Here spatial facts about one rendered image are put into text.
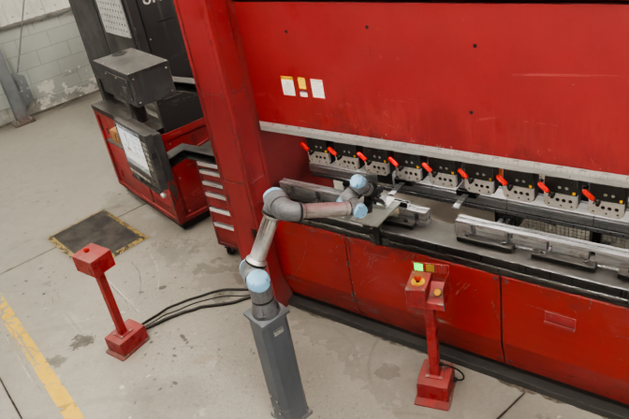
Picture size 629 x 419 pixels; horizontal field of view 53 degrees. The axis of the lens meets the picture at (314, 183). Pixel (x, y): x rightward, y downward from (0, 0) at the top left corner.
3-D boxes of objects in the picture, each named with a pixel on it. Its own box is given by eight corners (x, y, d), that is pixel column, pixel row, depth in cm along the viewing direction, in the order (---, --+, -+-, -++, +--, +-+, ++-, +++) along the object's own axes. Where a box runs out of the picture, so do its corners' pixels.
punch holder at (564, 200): (543, 205, 302) (544, 175, 295) (548, 196, 308) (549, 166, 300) (576, 211, 294) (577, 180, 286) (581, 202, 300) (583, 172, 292)
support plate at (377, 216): (349, 221, 352) (349, 219, 351) (373, 197, 369) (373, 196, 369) (377, 227, 342) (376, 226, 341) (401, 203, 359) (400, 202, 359)
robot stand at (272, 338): (289, 431, 355) (262, 327, 318) (270, 414, 368) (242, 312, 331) (313, 412, 364) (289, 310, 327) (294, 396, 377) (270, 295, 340)
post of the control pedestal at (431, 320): (430, 375, 359) (422, 301, 333) (431, 368, 364) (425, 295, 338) (439, 377, 357) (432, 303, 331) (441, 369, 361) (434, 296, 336)
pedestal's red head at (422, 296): (406, 306, 332) (403, 280, 324) (414, 287, 345) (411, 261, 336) (445, 311, 324) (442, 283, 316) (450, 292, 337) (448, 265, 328)
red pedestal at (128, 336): (105, 352, 439) (63, 255, 399) (132, 329, 455) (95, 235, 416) (123, 362, 427) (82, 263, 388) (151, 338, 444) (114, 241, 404)
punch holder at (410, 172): (396, 178, 348) (393, 151, 340) (403, 170, 354) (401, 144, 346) (421, 182, 339) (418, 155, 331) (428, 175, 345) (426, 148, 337)
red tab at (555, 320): (543, 324, 321) (543, 312, 318) (545, 321, 323) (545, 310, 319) (574, 332, 313) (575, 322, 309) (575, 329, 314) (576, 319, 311)
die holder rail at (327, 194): (281, 194, 414) (279, 181, 410) (286, 190, 418) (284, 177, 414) (344, 209, 386) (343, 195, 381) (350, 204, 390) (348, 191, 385)
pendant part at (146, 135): (129, 170, 396) (111, 119, 379) (147, 163, 402) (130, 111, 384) (161, 193, 363) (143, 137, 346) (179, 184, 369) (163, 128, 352)
